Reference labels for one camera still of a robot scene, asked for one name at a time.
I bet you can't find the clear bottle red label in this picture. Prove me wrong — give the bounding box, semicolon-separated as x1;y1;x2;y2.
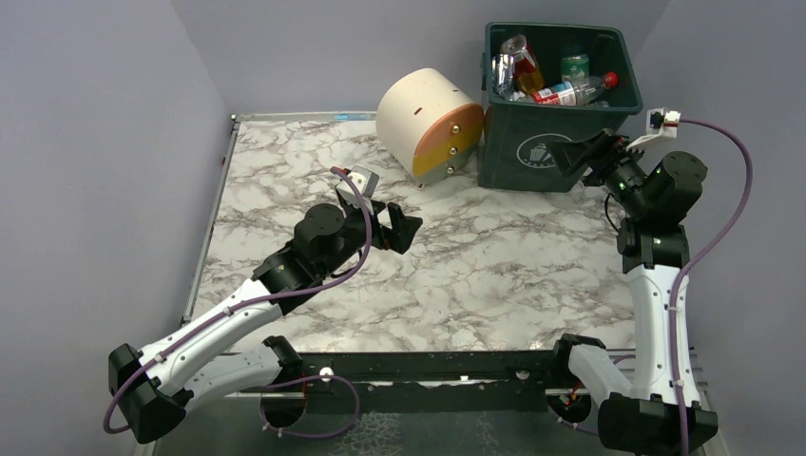
528;72;619;106

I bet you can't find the red label amber tea bottle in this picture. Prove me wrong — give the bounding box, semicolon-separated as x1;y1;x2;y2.
500;34;546;95

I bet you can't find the green tinted water bottle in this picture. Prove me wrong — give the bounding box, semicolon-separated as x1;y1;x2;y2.
560;53;590;83

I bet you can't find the cream orange yellow drawer unit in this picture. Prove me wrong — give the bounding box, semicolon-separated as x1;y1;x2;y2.
375;67;485;185

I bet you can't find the crushed clear bottle pink label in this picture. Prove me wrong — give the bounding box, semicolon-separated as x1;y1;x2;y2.
491;54;515;101

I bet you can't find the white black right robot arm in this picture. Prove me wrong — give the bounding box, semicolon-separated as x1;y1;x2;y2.
547;129;719;455

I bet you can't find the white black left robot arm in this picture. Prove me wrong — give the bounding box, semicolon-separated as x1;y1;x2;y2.
103;189;423;444

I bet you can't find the dark green plastic bin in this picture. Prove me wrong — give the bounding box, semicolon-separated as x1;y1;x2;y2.
477;22;643;193

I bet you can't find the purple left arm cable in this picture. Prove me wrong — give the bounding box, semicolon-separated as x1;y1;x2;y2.
103;165;374;435

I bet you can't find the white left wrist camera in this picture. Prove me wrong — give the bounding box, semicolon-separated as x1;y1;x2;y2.
335;166;379;207

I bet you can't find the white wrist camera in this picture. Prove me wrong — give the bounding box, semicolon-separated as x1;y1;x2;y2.
627;107;681;151
335;166;379;207

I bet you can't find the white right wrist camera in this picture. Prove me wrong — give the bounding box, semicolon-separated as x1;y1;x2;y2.
627;107;681;151

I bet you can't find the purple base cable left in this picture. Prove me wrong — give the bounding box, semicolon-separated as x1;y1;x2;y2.
259;374;362;441

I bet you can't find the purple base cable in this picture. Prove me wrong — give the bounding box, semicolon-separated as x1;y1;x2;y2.
545;353;637;438
259;374;362;441

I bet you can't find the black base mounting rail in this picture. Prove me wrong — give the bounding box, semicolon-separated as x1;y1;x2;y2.
238;350;612;417

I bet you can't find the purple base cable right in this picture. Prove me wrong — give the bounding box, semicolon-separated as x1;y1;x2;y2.
545;353;637;438

